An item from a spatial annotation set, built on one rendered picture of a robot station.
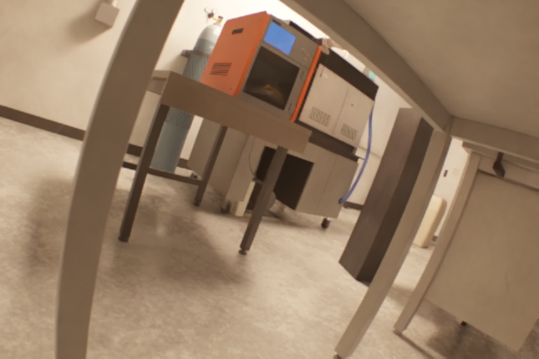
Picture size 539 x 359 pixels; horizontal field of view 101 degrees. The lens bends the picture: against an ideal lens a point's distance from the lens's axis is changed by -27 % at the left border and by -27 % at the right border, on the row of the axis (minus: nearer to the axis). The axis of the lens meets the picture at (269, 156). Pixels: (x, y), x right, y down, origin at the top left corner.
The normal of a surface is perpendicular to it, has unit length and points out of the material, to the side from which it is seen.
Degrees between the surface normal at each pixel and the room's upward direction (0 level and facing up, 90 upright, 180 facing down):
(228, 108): 90
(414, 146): 90
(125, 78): 90
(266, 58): 90
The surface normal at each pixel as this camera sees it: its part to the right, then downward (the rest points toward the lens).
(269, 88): 0.56, 0.26
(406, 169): 0.25, 0.16
